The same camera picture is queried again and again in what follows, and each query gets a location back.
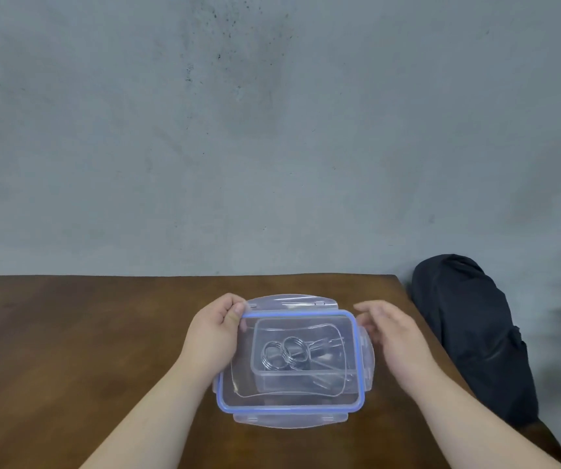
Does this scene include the person's right hand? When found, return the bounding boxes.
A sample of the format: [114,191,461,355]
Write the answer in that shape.
[353,301,446,399]

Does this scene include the clear plastic container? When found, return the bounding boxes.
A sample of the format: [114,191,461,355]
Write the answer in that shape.
[250,317,356,394]

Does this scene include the metal tweezers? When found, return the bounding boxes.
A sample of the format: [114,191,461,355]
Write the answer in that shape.
[307,337,355,388]

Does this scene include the metal ring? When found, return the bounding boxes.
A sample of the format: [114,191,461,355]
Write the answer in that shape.
[262,341,287,372]
[282,337,308,371]

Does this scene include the person's right forearm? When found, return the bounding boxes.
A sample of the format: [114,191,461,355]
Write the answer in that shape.
[407,372,558,469]

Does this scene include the black bag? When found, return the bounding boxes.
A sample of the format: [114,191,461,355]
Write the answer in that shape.
[409,254,540,428]

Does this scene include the person's left hand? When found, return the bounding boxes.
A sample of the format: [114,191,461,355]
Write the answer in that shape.
[182,293,248,382]

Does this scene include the person's left forearm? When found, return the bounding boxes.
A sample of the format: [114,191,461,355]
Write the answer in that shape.
[79,357,222,469]

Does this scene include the clear lid with blue seal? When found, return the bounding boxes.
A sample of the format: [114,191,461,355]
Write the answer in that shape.
[213,294,375,430]

